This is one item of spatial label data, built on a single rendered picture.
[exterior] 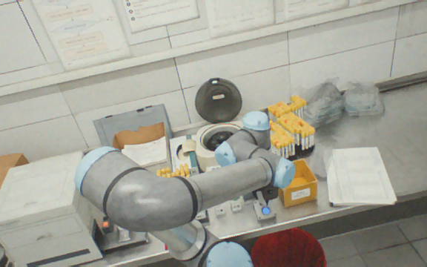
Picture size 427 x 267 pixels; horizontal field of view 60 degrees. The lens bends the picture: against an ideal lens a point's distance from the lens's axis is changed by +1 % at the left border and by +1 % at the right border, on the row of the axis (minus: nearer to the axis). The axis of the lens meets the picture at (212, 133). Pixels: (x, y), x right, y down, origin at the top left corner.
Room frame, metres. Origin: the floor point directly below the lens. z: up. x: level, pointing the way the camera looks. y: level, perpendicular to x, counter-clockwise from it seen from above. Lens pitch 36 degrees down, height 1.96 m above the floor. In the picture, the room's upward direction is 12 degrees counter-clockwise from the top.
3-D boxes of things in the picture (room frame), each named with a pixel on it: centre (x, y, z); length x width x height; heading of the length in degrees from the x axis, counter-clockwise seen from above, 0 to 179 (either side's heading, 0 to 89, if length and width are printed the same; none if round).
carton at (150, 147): (1.30, 0.33, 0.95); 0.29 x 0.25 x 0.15; 2
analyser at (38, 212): (0.99, 0.61, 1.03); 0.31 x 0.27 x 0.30; 92
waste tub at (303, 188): (0.98, -0.27, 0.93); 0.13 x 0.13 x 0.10; 4
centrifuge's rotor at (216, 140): (1.27, -0.04, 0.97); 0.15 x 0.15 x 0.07
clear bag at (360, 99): (1.43, -0.74, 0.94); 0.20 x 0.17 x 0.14; 70
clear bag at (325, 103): (1.44, -0.53, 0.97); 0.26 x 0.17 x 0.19; 111
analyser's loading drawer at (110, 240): (0.91, 0.42, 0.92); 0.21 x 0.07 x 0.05; 92
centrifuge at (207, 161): (1.25, -0.03, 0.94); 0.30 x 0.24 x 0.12; 173
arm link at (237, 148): (0.78, -0.06, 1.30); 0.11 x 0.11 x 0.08; 39
